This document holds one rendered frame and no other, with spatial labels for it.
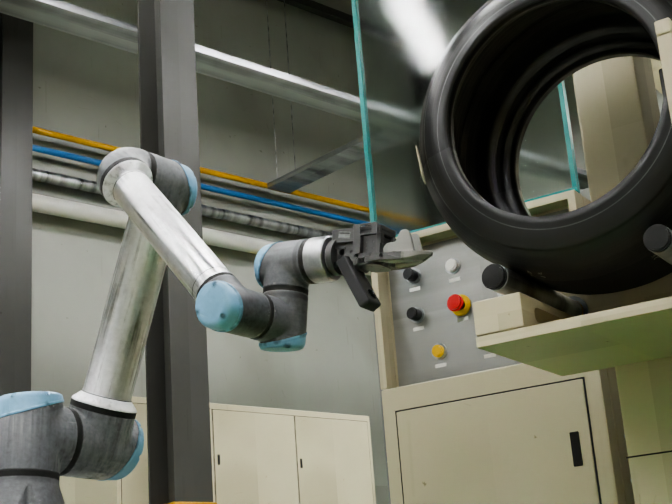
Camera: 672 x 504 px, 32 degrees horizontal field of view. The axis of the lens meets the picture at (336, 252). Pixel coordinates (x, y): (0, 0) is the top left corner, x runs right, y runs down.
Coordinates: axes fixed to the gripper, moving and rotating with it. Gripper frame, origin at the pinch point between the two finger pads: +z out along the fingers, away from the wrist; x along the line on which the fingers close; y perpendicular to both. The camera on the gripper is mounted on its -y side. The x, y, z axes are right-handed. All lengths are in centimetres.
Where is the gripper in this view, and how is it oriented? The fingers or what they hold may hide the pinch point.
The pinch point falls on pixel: (425, 257)
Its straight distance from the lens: 219.3
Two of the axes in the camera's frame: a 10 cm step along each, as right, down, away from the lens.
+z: 8.4, -1.1, -5.4
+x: 5.4, 2.2, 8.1
